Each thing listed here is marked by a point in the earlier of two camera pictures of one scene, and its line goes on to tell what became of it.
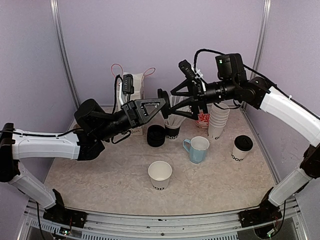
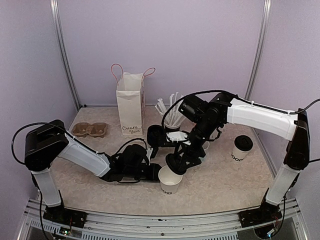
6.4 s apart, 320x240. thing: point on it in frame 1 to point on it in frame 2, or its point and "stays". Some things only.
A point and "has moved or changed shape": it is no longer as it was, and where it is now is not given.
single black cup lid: (166, 108) to (175, 163)
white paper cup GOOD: (238, 155) stays
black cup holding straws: (172, 133) stays
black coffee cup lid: (243, 143) stays
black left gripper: (131, 108) to (153, 176)
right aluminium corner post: (260, 39) stays
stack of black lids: (156, 135) stays
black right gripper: (198, 97) to (186, 150)
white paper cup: (159, 172) has moved or changed shape
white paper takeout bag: (138, 94) stays
